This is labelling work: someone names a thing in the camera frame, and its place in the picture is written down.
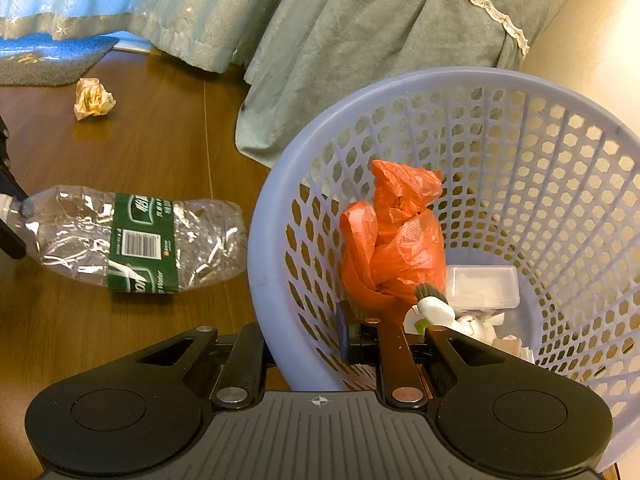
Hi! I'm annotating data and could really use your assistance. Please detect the white tissue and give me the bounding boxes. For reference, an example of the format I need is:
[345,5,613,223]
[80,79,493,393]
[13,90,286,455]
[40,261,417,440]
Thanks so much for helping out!
[492,335,536,363]

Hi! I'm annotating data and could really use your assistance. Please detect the white cleaning brush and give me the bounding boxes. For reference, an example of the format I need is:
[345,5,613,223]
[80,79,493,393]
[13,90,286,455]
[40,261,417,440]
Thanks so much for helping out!
[414,282,498,346]

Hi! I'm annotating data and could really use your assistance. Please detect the orange plastic bag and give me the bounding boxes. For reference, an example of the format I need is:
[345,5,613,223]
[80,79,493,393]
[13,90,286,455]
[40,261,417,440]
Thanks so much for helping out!
[340,159,447,331]

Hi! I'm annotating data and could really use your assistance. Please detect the grey-green lace-trimmed cloth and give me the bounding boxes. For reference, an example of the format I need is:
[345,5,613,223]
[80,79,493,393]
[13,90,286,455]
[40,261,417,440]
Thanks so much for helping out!
[235,0,586,168]

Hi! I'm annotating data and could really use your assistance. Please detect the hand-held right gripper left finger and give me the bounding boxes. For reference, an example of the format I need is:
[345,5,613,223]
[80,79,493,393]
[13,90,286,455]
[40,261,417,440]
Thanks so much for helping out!
[135,322,279,409]

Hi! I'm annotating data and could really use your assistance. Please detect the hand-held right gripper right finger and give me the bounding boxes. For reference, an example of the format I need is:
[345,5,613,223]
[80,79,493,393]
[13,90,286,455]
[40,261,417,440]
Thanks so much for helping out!
[337,301,506,407]

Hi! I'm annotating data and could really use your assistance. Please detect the grey and blue door mat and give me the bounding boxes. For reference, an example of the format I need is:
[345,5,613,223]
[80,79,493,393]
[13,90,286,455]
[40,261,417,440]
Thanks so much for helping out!
[0,35,121,87]

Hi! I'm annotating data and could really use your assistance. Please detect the crumpled brown paper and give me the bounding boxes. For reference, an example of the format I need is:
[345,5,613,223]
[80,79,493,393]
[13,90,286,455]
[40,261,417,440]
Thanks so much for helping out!
[74,77,117,122]

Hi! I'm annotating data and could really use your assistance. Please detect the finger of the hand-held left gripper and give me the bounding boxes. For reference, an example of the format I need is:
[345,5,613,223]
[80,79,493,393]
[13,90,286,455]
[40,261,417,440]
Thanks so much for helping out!
[0,115,29,206]
[0,216,27,261]

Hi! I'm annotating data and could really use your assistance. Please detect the lavender plastic basket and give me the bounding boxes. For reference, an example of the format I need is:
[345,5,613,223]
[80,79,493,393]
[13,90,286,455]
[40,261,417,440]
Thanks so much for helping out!
[247,66,640,476]

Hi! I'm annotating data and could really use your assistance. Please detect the grey star curtain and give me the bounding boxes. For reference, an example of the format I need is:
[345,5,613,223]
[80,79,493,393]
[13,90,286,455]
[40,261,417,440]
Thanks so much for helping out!
[120,0,311,73]

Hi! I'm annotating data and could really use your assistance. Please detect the clear plastic box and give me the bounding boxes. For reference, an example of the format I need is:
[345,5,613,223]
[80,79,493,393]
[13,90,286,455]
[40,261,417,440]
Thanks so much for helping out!
[445,265,519,318]

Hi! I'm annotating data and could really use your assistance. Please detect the crushed clear plastic bottle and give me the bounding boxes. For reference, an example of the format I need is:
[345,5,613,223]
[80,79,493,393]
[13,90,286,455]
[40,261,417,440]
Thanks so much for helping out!
[0,185,249,297]

